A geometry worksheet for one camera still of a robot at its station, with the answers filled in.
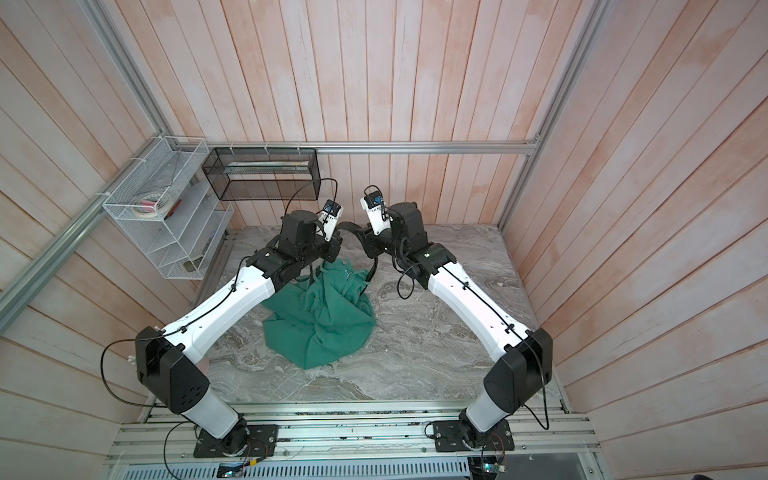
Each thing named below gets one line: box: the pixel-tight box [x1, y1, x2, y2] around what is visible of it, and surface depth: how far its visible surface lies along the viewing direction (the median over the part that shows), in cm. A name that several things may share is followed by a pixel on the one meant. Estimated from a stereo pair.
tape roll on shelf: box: [132, 193, 172, 217], surface depth 75 cm
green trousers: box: [262, 259, 377, 369], surface depth 87 cm
